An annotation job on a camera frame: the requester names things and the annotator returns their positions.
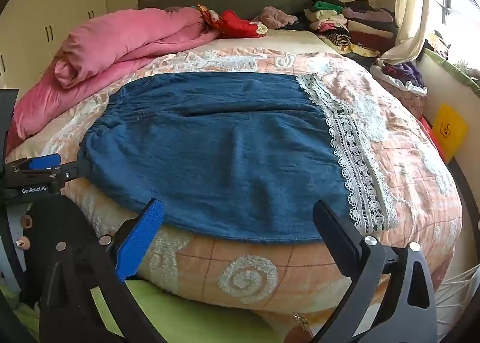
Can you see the cream curtain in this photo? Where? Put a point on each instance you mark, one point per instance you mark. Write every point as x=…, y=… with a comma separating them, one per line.
x=410, y=9

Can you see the person's left hand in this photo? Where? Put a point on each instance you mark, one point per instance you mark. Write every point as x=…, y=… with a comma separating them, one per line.
x=25, y=221

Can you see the peach patterned quilt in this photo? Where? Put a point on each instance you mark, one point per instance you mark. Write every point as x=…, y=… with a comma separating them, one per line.
x=393, y=163

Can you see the pink duvet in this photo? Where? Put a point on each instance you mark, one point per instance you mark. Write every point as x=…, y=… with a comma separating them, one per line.
x=112, y=50

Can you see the mauve fluffy cloth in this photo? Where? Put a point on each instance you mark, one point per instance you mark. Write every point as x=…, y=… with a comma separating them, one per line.
x=275, y=16

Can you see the cream bed sheet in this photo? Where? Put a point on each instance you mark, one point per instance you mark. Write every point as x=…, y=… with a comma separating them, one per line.
x=292, y=41

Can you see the green windowsill cloth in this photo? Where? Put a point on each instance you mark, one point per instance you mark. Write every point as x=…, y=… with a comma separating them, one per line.
x=450, y=69

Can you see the lime green clothing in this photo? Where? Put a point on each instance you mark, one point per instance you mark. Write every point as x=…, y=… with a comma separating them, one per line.
x=187, y=320

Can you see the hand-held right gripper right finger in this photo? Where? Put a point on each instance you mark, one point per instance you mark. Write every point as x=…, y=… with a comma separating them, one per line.
x=337, y=230

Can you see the yellow bag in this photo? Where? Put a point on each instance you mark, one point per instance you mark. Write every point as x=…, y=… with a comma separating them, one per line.
x=450, y=129

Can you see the window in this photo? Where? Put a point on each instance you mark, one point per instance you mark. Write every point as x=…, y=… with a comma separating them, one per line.
x=461, y=9

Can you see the stack of folded clothes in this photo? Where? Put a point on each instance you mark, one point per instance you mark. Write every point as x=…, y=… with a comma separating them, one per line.
x=360, y=28

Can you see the purple clothes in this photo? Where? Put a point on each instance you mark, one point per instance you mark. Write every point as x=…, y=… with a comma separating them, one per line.
x=407, y=73

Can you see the red patterned cloth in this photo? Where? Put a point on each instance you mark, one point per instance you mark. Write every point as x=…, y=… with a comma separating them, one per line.
x=236, y=24

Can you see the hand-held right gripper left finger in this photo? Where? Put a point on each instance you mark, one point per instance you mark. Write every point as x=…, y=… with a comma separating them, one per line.
x=140, y=238

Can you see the pink laundry basket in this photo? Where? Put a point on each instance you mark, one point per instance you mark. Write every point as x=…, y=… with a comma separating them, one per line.
x=408, y=103

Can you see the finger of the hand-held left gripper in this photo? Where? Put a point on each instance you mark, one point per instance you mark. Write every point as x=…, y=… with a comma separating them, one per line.
x=77, y=170
x=45, y=161

